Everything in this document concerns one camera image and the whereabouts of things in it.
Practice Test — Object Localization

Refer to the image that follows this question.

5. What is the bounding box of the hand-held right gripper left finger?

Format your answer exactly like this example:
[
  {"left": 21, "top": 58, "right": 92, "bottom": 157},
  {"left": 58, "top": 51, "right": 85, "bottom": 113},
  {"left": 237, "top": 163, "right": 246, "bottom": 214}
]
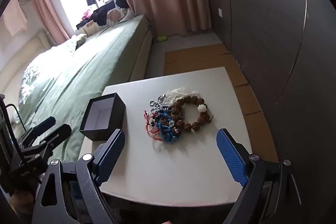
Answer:
[{"left": 31, "top": 129, "right": 126, "bottom": 224}]

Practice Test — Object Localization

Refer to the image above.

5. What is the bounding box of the blue braided bracelet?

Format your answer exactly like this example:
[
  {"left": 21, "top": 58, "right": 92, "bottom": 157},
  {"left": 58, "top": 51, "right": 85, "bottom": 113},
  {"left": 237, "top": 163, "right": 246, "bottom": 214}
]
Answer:
[{"left": 154, "top": 111, "right": 181, "bottom": 143}]

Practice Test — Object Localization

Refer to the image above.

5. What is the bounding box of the brown bead bracelet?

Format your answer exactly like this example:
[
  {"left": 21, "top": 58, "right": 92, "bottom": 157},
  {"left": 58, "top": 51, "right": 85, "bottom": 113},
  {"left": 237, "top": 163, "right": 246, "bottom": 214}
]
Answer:
[{"left": 171, "top": 96, "right": 214, "bottom": 132}]

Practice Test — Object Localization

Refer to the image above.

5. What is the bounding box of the black jewelry box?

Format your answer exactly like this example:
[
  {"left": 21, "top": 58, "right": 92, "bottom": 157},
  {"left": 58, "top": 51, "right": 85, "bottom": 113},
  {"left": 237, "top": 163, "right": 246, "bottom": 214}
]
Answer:
[{"left": 79, "top": 93, "right": 127, "bottom": 142}]

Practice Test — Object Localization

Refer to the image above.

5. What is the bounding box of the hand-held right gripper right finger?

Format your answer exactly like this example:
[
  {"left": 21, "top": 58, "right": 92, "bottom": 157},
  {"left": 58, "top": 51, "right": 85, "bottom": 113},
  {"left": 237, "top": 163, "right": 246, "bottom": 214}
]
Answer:
[{"left": 216, "top": 128, "right": 302, "bottom": 224}]

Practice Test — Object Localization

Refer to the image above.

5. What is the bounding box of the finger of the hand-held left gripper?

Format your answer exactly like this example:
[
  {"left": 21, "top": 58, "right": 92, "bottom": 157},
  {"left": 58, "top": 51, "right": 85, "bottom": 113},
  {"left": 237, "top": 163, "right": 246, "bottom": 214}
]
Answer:
[
  {"left": 16, "top": 116, "right": 56, "bottom": 147},
  {"left": 22, "top": 123, "right": 72, "bottom": 159}
]

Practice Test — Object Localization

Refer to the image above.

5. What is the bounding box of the pale pillow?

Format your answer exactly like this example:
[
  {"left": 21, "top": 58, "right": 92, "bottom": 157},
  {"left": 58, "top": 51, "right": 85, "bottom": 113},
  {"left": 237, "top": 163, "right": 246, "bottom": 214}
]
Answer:
[{"left": 70, "top": 34, "right": 87, "bottom": 46}]

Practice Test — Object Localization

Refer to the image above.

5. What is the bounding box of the pile of clothes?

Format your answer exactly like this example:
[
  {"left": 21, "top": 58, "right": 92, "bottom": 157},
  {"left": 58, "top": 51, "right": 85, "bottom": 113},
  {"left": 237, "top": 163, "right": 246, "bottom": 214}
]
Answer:
[{"left": 76, "top": 0, "right": 132, "bottom": 30}]

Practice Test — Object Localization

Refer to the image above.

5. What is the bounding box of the white duvet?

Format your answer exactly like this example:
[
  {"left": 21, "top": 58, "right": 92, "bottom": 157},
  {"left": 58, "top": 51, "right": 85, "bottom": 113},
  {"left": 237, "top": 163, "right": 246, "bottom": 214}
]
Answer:
[{"left": 18, "top": 38, "right": 79, "bottom": 106}]

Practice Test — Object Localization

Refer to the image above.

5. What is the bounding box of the hanging white cloth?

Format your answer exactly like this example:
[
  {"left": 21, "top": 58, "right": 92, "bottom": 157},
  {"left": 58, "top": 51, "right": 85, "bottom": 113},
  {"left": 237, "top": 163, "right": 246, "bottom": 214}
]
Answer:
[{"left": 3, "top": 0, "right": 28, "bottom": 37}]

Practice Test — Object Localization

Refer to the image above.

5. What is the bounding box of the black cable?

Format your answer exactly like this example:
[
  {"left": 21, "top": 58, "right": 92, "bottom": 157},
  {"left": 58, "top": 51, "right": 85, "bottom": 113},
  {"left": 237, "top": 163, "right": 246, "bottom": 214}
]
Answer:
[{"left": 4, "top": 103, "right": 30, "bottom": 169}]

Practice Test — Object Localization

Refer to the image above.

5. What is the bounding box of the bed with green sheet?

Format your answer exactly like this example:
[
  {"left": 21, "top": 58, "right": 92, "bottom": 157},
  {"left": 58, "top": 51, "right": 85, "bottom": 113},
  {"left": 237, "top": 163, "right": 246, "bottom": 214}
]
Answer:
[{"left": 0, "top": 14, "right": 154, "bottom": 161}]

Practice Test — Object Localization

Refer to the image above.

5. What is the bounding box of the narrow pink curtain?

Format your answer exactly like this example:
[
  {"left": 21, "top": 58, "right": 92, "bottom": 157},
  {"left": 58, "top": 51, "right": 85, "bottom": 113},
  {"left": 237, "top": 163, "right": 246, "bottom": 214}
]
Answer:
[{"left": 28, "top": 0, "right": 71, "bottom": 42}]

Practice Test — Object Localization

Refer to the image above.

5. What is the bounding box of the red string bracelet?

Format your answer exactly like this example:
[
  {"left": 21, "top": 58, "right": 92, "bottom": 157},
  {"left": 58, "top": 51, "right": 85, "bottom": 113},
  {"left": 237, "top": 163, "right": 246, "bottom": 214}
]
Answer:
[{"left": 143, "top": 109, "right": 164, "bottom": 139}]

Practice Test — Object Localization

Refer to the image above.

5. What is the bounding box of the silver ball chain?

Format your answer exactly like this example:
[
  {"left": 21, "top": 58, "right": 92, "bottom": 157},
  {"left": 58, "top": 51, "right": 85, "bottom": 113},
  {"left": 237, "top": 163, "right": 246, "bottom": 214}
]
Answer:
[{"left": 150, "top": 93, "right": 171, "bottom": 113}]

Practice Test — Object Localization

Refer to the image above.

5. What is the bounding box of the clear plastic bag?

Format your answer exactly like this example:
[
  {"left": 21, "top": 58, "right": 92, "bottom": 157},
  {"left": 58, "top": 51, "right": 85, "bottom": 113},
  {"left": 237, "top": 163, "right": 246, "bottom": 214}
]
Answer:
[{"left": 165, "top": 86, "right": 201, "bottom": 105}]

